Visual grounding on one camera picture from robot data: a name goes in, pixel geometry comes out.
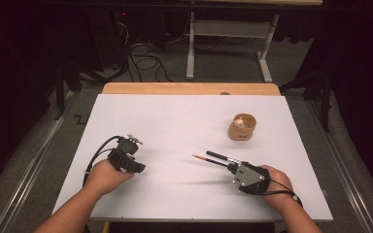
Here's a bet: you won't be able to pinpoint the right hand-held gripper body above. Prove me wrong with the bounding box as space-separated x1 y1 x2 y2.
232 160 271 195

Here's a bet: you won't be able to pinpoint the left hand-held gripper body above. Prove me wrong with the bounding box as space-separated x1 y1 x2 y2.
107 134 144 174

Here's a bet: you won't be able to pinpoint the black makeup brush silver ferrule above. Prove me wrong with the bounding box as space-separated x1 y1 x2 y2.
206 150 242 164

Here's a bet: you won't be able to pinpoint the thin black orange-tipped brush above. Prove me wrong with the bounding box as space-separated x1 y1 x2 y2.
191 153 231 169

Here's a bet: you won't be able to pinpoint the tan wooden cup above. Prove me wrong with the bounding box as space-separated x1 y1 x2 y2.
227 113 257 142

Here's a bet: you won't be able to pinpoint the person's right hand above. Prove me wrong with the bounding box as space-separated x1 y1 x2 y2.
258 164 295 212

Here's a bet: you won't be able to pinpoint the person's left hand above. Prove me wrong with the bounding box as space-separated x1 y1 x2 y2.
85 158 135 197

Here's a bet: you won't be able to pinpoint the white table board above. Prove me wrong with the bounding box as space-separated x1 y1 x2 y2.
51 93 334 223

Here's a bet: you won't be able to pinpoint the wooden table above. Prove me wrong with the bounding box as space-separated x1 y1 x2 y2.
101 82 282 97

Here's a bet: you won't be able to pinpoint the black metal stand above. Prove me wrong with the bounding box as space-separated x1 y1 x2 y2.
52 61 83 121
280 69 334 133

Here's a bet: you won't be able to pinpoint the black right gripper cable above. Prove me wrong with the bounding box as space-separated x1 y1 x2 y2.
255 176 304 209

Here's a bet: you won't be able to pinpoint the black floor cables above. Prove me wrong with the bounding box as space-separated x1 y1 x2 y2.
116 18 176 83

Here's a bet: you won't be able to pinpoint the metal floor rail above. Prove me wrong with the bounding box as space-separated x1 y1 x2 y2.
305 100 373 233
0 90 80 233

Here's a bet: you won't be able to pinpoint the white frame desk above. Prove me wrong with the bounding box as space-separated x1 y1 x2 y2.
181 0 324 83

